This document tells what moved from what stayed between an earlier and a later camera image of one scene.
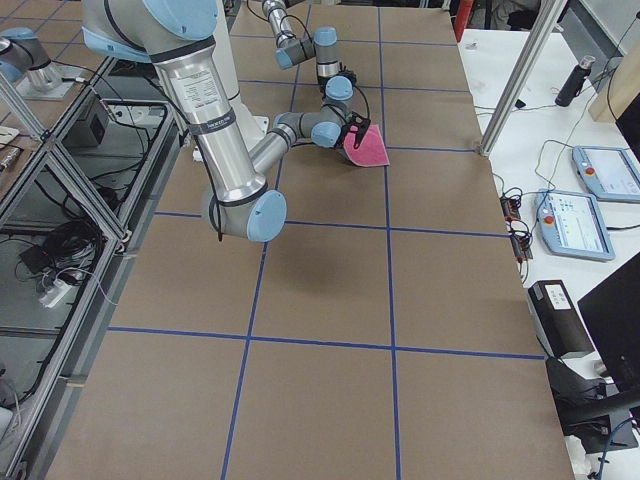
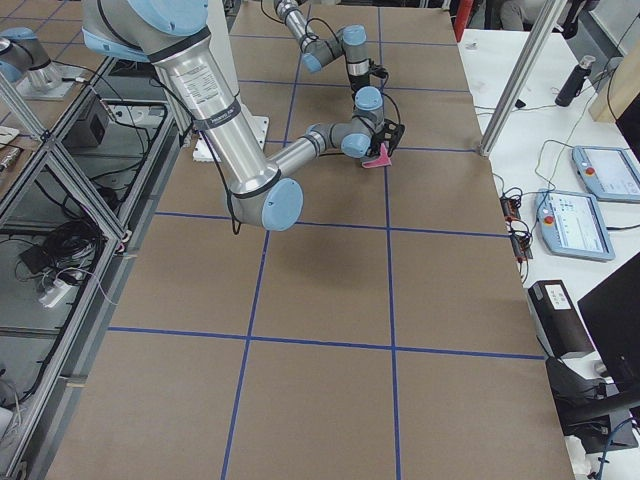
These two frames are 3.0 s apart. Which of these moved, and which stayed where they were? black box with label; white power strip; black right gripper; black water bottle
Moved: black right gripper
Stayed: black water bottle; white power strip; black box with label
